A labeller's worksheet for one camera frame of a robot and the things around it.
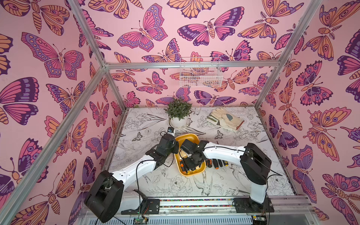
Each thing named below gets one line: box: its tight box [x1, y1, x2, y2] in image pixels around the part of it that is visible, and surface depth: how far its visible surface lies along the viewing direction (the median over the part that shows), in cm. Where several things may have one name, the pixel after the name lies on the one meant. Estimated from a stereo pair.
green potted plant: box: [164, 97, 195, 121], surface depth 94 cm
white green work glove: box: [206, 107, 245, 132], surface depth 112 cm
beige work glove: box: [211, 107, 245, 130], surface depth 112 cm
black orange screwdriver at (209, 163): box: [207, 158, 213, 169], surface depth 88 cm
